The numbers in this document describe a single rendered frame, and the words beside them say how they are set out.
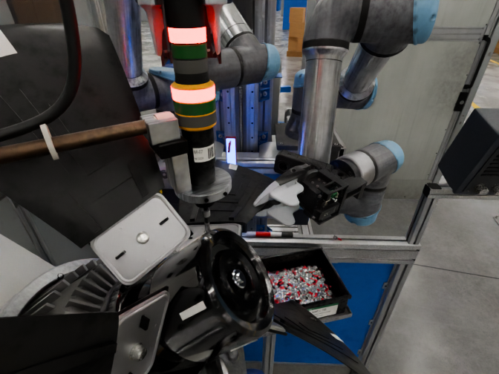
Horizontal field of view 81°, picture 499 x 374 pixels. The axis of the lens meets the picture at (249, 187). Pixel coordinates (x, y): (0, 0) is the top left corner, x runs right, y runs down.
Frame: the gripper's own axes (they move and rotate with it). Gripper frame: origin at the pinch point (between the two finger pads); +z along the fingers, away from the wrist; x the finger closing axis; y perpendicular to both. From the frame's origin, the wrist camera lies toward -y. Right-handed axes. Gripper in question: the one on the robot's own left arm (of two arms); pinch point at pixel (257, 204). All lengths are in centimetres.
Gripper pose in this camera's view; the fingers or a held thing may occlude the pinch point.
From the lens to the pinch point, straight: 49.6
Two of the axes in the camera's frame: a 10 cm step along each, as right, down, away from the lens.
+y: 5.7, 5.4, -6.2
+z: -8.2, 3.2, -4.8
